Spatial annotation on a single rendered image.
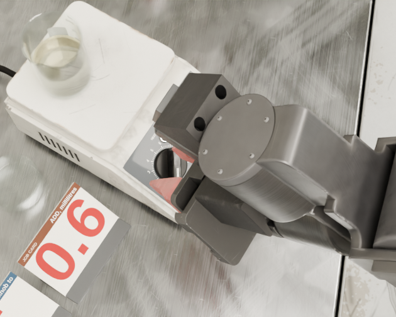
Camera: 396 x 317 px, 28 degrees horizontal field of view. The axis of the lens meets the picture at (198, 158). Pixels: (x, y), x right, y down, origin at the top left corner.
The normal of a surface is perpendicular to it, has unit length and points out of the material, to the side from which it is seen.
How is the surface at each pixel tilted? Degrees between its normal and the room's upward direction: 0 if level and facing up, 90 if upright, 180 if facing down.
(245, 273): 0
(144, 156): 30
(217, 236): 49
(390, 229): 57
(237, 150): 42
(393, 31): 0
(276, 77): 0
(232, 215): 90
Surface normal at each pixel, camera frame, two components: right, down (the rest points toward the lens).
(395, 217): -0.76, -0.44
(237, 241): 0.61, 0.12
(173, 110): -0.59, -0.58
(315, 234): -0.72, 0.48
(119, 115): -0.04, -0.37
